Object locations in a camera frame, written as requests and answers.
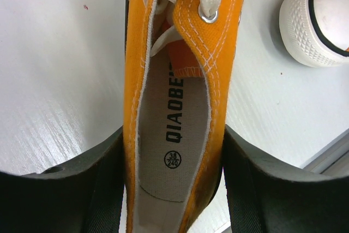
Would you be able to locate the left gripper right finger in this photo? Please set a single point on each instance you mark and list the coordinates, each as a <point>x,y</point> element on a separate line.
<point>266,194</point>

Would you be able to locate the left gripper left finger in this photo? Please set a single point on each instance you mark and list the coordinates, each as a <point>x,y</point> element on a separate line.
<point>84,194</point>

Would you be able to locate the orange canvas sneaker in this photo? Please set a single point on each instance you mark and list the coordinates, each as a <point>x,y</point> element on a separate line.
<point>178,63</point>
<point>315,32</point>

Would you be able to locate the aluminium rail frame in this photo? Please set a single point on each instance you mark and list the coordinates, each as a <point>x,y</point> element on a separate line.
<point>326,159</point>

